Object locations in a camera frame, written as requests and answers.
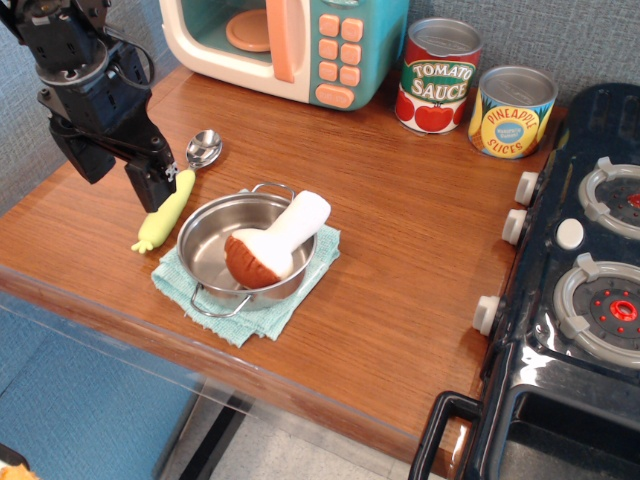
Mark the orange object at corner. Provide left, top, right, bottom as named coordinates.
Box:
left=0, top=444, right=39, bottom=480

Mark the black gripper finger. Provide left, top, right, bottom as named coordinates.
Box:
left=50, top=127, right=115, bottom=184
left=125, top=160, right=177, bottom=213

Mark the light blue cloth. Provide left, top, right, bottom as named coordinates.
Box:
left=151, top=226, right=340, bottom=347

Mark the black toy stove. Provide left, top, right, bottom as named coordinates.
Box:
left=410, top=83, right=639, bottom=479

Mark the pineapple slices can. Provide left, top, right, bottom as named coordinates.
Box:
left=468, top=66, right=558, bottom=159

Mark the tomato sauce can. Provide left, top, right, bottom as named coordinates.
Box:
left=395, top=17, right=483, bottom=134

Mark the spoon with yellow-green handle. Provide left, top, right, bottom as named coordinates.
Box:
left=130, top=129, right=223, bottom=254

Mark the stainless steel pot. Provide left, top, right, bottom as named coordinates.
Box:
left=177, top=183, right=319, bottom=319

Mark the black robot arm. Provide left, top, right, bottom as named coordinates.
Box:
left=1, top=1, right=178, bottom=212

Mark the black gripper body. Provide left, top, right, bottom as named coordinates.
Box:
left=37, top=42, right=176, bottom=167

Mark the toy microwave teal and cream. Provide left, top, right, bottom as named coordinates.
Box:
left=160, top=1, right=409, bottom=111

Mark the black braided cable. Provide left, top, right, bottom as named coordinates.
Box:
left=102, top=27, right=157, bottom=92

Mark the plush mushroom toy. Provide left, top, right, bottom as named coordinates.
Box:
left=224, top=191, right=331, bottom=289

